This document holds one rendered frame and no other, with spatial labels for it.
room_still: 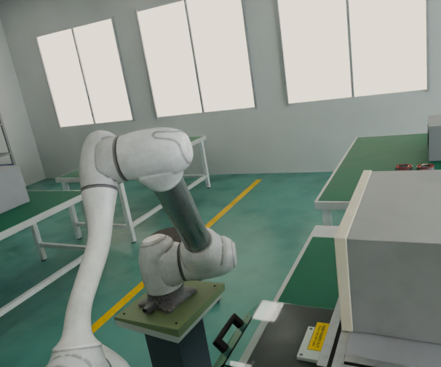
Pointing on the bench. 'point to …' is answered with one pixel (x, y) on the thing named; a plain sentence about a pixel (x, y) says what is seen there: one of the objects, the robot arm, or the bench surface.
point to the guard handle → (226, 332)
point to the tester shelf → (383, 349)
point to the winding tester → (404, 256)
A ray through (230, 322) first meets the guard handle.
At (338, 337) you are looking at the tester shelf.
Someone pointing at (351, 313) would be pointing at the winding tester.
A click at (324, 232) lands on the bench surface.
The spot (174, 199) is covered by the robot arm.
